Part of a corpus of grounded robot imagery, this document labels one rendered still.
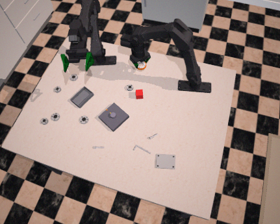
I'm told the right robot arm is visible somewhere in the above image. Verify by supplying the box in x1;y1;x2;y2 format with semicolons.
68;0;117;66

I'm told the small red block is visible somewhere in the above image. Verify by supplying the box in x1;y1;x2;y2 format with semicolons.
136;90;143;99

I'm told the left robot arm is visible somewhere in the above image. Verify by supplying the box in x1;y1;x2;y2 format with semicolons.
120;19;211;93

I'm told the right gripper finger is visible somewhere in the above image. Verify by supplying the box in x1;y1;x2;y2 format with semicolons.
60;54;70;72
85;53;94;71

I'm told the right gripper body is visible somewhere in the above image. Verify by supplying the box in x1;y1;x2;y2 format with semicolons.
66;49;91;63

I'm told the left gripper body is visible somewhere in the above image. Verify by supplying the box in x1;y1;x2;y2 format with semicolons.
129;48;151;64

